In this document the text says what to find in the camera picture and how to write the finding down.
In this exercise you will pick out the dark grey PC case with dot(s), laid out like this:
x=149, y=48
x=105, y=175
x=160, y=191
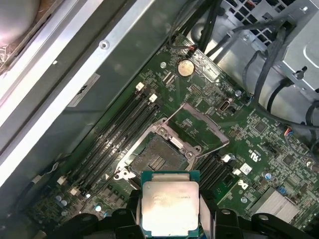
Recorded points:
x=104, y=62

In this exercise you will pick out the RAM slot white latches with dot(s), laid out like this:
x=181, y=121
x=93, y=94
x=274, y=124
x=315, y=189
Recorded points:
x=140, y=86
x=226, y=157
x=152, y=97
x=236, y=171

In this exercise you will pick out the green motherboard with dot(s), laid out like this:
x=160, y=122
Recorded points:
x=239, y=149

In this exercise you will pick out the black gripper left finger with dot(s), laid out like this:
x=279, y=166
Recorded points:
x=119, y=224

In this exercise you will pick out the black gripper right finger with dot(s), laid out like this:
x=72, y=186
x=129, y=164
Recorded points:
x=224, y=224

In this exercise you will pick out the metal socket cover frame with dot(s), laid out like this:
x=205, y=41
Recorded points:
x=206, y=124

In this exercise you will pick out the silver chipset heatsink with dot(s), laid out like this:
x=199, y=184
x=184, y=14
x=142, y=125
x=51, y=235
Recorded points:
x=274, y=205

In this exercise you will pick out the internal USB port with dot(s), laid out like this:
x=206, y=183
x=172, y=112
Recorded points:
x=224, y=105

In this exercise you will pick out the silver CPU chip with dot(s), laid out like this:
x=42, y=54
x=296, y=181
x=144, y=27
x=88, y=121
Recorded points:
x=169, y=199

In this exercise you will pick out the CPU socket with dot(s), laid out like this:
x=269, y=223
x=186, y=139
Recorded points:
x=159, y=149

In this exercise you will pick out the coin cell battery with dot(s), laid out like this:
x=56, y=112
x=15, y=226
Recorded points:
x=185, y=67

